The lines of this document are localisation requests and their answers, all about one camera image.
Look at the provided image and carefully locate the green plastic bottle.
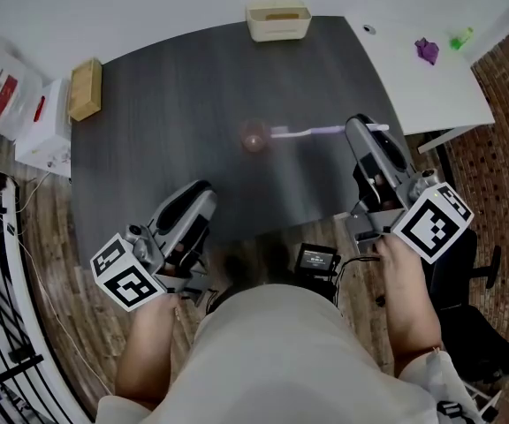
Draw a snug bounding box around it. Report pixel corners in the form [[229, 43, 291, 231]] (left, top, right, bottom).
[[447, 26, 475, 52]]

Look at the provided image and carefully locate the purple and white toothbrush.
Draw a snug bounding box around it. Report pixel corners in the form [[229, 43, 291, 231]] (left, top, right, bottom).
[[270, 123, 391, 140]]

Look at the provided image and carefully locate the white desk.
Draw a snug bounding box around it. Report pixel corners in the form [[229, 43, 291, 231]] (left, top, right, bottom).
[[345, 0, 509, 155]]

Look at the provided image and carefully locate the beige plastic storage box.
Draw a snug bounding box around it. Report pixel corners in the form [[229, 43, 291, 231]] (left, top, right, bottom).
[[244, 0, 313, 43]]

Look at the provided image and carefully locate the translucent reddish cup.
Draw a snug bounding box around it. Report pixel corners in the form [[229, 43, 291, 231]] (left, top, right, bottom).
[[238, 118, 269, 154]]

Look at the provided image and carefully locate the person's beige shirt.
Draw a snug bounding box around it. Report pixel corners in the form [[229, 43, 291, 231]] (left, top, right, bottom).
[[94, 282, 485, 424]]

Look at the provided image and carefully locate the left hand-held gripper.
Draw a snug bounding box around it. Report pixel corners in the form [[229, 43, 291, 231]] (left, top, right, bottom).
[[89, 179, 218, 313]]

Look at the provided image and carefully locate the person's left forearm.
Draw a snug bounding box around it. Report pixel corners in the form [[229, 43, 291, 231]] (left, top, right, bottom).
[[113, 292, 186, 411]]

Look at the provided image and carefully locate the wooden box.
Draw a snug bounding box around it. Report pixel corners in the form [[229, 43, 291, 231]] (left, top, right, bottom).
[[66, 57, 104, 122]]

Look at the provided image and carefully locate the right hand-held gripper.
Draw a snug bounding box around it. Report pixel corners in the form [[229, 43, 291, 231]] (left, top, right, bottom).
[[345, 113, 475, 264]]

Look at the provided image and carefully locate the person's left hand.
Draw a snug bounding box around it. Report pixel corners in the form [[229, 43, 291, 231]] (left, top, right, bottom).
[[164, 239, 206, 278]]

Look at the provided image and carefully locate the person's right forearm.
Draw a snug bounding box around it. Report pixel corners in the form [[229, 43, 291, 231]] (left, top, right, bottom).
[[374, 236, 444, 382]]

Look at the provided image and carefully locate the white cable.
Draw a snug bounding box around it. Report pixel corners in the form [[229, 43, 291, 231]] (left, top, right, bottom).
[[14, 172, 115, 397]]

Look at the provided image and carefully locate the person's right hand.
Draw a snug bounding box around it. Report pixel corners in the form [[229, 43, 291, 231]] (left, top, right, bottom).
[[367, 172, 400, 210]]

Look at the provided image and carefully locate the white cardboard box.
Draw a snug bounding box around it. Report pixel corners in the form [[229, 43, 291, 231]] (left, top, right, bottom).
[[14, 77, 73, 178]]

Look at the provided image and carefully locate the purple crumpled cloth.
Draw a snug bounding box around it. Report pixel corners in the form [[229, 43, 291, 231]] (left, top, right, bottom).
[[414, 36, 441, 66]]

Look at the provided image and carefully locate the black office chair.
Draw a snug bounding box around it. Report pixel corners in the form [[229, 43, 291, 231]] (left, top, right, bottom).
[[425, 227, 509, 388]]

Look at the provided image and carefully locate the small black screen device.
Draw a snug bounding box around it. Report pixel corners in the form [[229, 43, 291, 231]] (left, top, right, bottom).
[[295, 243, 341, 283]]

